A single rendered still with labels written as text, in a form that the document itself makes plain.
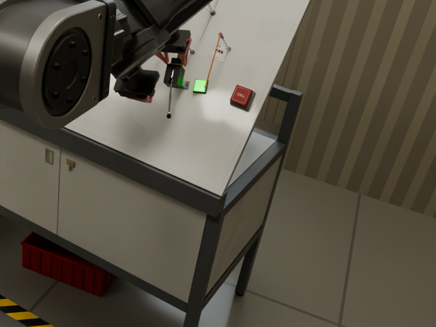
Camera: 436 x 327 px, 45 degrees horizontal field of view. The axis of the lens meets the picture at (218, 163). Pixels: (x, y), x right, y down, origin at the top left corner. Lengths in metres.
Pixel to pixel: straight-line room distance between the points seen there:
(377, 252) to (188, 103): 1.76
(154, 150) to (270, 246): 1.36
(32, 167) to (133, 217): 0.42
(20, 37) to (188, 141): 1.03
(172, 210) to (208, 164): 0.21
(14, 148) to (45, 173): 0.15
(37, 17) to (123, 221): 1.25
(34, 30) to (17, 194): 1.53
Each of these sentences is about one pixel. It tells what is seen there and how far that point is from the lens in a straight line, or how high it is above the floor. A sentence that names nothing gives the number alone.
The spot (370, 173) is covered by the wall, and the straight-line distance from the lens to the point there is 3.42.
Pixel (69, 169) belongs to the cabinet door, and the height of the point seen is 0.71.
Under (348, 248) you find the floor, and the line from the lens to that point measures 2.95.
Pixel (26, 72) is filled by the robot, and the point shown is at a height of 1.47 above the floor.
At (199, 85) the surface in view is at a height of 1.09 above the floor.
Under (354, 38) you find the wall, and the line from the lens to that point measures 3.14.
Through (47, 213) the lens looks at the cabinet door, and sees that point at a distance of 1.96.
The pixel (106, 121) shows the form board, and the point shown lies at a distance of 1.62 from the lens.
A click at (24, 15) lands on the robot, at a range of 0.55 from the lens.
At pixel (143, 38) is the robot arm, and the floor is 1.44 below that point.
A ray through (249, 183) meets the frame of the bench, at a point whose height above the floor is 0.80.
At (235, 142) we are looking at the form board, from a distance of 1.47.
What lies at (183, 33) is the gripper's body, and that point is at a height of 1.24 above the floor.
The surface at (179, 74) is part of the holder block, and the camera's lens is 1.48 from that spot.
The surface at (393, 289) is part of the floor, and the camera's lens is 2.82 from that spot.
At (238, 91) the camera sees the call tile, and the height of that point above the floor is 1.12.
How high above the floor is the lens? 1.66
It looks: 30 degrees down
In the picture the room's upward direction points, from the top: 12 degrees clockwise
